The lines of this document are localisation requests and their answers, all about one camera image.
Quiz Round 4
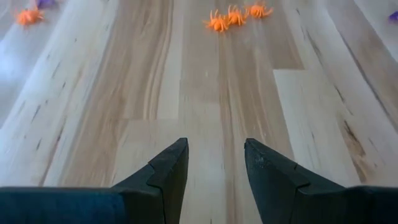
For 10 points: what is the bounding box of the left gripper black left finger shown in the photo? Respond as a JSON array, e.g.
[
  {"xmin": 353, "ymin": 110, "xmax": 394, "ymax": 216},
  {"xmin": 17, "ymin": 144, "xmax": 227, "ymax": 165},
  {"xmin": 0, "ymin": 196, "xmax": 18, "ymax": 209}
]
[{"xmin": 0, "ymin": 138, "xmax": 190, "ymax": 224}]

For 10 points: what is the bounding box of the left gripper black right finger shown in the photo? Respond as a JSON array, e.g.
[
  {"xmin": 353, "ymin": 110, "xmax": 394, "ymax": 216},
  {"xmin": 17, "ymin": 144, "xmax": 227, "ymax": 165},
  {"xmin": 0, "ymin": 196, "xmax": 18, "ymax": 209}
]
[{"xmin": 244, "ymin": 138, "xmax": 398, "ymax": 224}]

